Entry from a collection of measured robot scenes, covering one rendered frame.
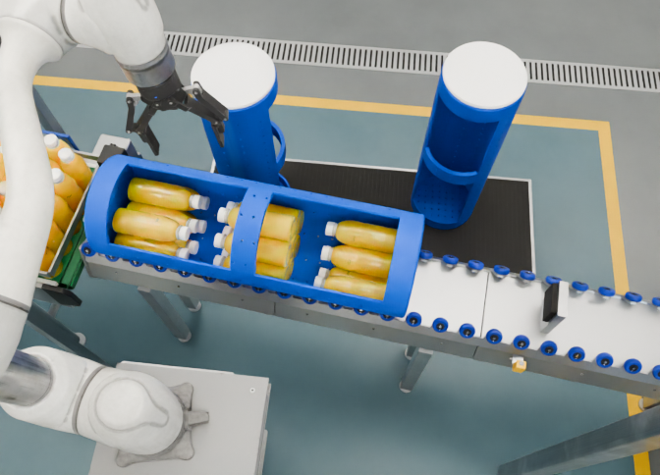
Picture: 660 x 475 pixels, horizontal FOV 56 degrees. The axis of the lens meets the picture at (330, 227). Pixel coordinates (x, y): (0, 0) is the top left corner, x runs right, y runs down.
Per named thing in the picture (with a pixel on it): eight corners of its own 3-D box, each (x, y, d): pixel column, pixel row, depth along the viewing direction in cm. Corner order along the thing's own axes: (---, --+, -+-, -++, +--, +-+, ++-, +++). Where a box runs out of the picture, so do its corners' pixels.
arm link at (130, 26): (181, 26, 104) (113, 18, 107) (146, -56, 90) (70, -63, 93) (154, 74, 99) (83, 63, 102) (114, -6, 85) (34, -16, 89)
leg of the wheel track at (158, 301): (189, 343, 268) (150, 293, 212) (176, 341, 268) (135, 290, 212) (192, 331, 270) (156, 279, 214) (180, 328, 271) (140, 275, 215)
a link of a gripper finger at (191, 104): (167, 88, 114) (171, 83, 113) (218, 113, 121) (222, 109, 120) (165, 104, 112) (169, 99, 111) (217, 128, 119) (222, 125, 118)
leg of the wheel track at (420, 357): (412, 394, 258) (433, 356, 202) (398, 391, 259) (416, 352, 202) (413, 380, 261) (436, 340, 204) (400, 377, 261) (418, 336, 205)
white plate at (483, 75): (444, 37, 208) (444, 39, 210) (441, 103, 196) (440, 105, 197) (526, 44, 207) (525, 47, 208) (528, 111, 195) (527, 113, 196)
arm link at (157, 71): (116, 30, 105) (130, 57, 110) (110, 70, 101) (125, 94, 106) (168, 24, 105) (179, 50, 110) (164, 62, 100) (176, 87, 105)
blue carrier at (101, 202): (400, 334, 171) (413, 290, 146) (104, 270, 179) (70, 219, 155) (415, 246, 185) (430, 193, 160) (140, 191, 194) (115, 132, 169)
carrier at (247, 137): (254, 241, 273) (304, 205, 281) (224, 126, 194) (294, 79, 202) (217, 199, 282) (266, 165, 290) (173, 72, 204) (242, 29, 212)
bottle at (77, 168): (103, 181, 200) (82, 148, 183) (93, 198, 197) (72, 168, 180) (83, 176, 201) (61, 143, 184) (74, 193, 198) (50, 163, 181)
